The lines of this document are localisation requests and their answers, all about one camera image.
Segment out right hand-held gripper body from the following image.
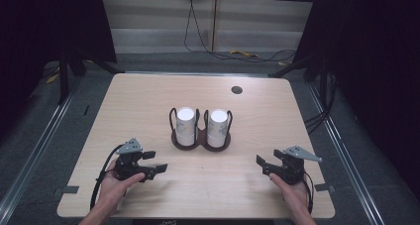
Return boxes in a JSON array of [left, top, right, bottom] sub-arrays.
[[266, 145, 323, 186]]

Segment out bundle of black floor cables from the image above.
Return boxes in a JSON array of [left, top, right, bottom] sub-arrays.
[[303, 71, 339, 136]]

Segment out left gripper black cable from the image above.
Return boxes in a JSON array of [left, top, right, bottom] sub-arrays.
[[89, 144, 125, 211]]

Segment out person's right hand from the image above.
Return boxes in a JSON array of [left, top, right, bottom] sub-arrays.
[[268, 172, 313, 217]]

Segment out black metal stand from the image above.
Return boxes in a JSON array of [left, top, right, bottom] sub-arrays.
[[56, 51, 126, 106], [267, 53, 331, 110]]

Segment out hanging black cable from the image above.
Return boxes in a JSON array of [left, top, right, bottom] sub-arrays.
[[183, 0, 298, 64]]

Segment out grey tape strip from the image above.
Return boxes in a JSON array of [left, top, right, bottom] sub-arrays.
[[314, 182, 336, 193], [60, 185, 80, 195]]

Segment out dark curtain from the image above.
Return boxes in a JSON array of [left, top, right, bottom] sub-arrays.
[[291, 0, 420, 199], [0, 0, 117, 144]]

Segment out metal floor rail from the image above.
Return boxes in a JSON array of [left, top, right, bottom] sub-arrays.
[[306, 81, 386, 225], [0, 75, 84, 219]]

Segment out person's left hand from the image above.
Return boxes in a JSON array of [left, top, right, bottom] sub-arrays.
[[95, 159, 147, 217]]

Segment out black wire cup holder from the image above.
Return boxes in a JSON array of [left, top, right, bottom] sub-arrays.
[[168, 106, 234, 153]]

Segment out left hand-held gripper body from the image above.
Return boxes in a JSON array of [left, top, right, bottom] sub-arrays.
[[113, 138, 158, 183]]

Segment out yellow floor tape scrap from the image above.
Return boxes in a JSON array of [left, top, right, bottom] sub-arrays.
[[46, 72, 61, 85], [230, 49, 260, 58]]

